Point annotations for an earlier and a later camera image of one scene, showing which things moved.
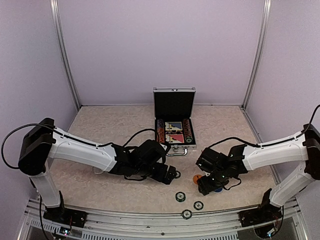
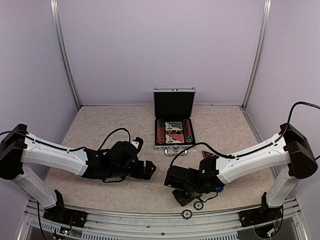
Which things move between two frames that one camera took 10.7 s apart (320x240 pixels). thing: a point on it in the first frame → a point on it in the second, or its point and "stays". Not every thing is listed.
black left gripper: x=160 y=177 → x=139 y=173
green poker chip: x=198 y=205 stays
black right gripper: x=205 y=187 → x=181 y=200
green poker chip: x=186 y=214 stays
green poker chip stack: x=189 y=140 stays
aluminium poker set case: x=174 y=113 stays
